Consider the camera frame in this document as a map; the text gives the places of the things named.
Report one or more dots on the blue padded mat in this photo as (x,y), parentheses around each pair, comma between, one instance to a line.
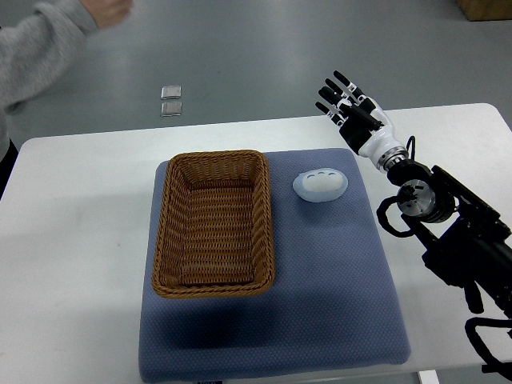
(333,304)

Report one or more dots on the brown cardboard box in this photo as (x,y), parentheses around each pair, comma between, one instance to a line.
(485,10)

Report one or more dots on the grey sleeved forearm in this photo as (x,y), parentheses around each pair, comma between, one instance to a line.
(41,47)

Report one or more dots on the metal floor plate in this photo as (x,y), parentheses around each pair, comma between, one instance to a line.
(170,109)
(171,92)

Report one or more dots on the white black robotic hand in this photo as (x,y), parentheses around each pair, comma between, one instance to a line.
(366,128)

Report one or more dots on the lower metal floor plate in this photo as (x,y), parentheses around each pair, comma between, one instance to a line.
(170,109)

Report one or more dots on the person's hand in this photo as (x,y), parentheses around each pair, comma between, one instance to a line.
(108,13)

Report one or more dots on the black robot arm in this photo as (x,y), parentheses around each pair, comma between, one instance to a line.
(464,237)

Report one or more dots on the upper metal floor plate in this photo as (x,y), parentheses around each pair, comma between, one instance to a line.
(171,92)

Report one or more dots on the brown wicker basket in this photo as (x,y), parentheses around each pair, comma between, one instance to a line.
(215,235)

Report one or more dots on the light blue plush toy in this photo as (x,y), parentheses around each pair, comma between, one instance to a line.
(320,185)

